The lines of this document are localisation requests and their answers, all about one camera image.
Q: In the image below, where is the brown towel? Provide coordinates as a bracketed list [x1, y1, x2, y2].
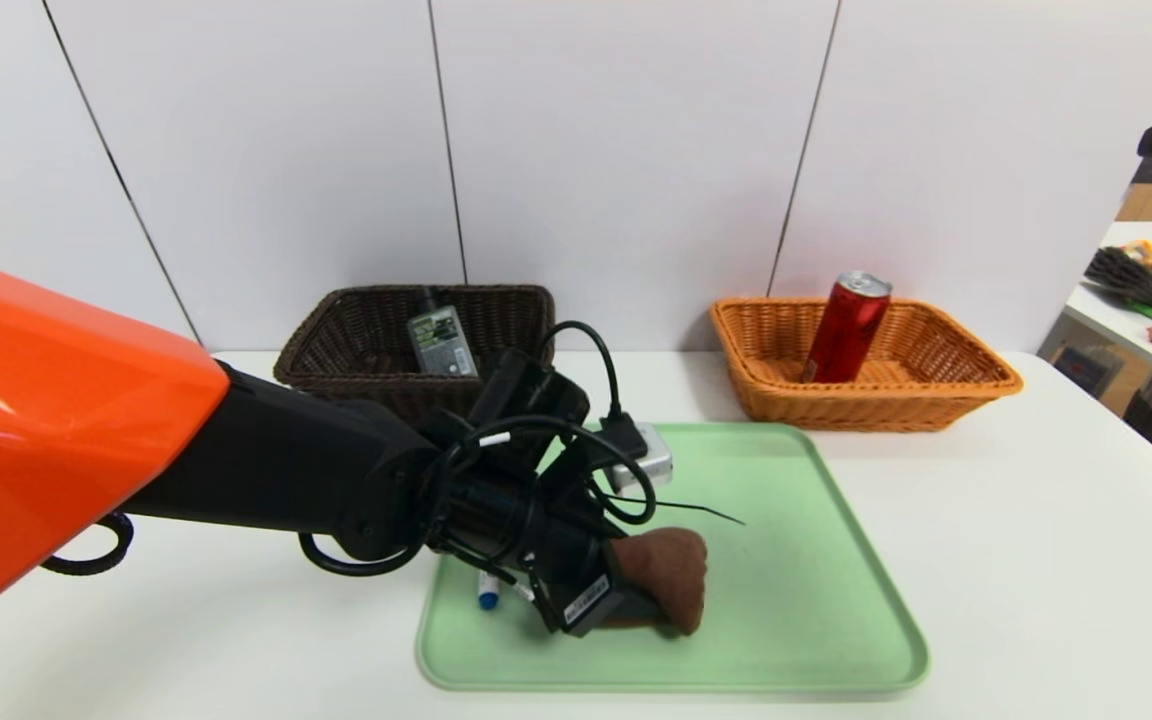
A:
[601, 527, 709, 638]

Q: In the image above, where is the light green plastic tray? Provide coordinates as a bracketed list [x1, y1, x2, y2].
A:
[417, 422, 930, 693]

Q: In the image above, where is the dark storage box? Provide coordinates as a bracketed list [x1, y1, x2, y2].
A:
[1052, 345, 1111, 394]

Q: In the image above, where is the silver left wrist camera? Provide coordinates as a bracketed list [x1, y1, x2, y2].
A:
[604, 422, 675, 491]

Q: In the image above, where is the red soda can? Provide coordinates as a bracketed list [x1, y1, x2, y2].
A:
[802, 270, 893, 385]

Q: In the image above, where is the orange wicker basket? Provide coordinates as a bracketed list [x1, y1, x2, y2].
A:
[711, 297, 1025, 433]

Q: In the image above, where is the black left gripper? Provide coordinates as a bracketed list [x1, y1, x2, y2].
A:
[526, 512, 675, 639]

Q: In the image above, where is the black left camera cable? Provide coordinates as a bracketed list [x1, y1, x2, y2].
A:
[536, 320, 659, 527]

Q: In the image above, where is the black woven mat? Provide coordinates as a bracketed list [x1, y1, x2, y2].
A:
[1084, 247, 1152, 313]

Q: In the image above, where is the white round side table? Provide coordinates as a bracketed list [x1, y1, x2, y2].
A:
[1060, 222, 1152, 394]

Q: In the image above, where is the dark brown wicker basket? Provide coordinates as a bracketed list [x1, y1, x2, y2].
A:
[274, 285, 557, 426]

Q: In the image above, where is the dark green pump bottle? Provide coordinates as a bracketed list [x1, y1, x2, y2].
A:
[406, 288, 480, 378]

